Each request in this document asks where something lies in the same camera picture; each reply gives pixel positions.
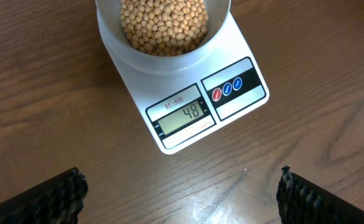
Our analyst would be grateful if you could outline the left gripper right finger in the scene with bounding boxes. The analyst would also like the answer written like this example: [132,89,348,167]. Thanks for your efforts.
[276,166,364,224]

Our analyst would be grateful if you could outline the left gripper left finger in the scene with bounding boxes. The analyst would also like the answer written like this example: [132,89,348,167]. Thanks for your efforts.
[0,167,88,224]

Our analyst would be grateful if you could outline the white digital kitchen scale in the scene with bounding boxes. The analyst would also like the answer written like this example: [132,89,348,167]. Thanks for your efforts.
[98,14,269,154]

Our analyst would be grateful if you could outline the grey round bowl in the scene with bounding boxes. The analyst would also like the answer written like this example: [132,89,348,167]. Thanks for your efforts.
[95,0,231,75]

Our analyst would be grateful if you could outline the soybeans in bowl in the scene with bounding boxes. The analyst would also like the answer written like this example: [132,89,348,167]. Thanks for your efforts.
[119,0,209,57]

